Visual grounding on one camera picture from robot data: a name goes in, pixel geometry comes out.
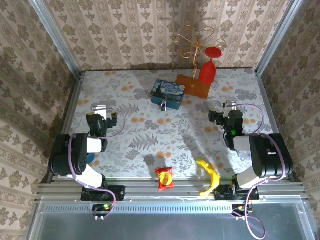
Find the small silver padlock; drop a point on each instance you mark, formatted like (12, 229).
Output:
(163, 107)

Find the starry night tin box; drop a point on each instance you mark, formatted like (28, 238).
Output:
(168, 93)

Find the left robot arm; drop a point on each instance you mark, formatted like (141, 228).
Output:
(65, 160)

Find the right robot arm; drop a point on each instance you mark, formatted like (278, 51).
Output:
(272, 160)

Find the blue mug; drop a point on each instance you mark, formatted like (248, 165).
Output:
(91, 159)

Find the red wine glass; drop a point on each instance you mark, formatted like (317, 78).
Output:
(207, 72)

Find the yellow banana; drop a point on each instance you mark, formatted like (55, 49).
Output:
(212, 175)

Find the red snack packet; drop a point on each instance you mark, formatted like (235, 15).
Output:
(165, 178)

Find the small circuit board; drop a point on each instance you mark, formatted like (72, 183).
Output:
(241, 208)
(101, 208)

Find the metal tray with vent strip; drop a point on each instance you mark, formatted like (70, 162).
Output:
(162, 225)

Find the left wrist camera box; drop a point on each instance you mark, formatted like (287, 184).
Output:
(100, 109)

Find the aluminium side rail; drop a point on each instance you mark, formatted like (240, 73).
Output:
(71, 107)
(272, 112)

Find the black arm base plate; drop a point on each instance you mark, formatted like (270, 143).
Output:
(117, 193)
(221, 193)

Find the aluminium frame rail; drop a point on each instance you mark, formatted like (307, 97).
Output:
(140, 190)

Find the aluminium frame post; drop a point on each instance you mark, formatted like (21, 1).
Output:
(54, 32)
(280, 32)

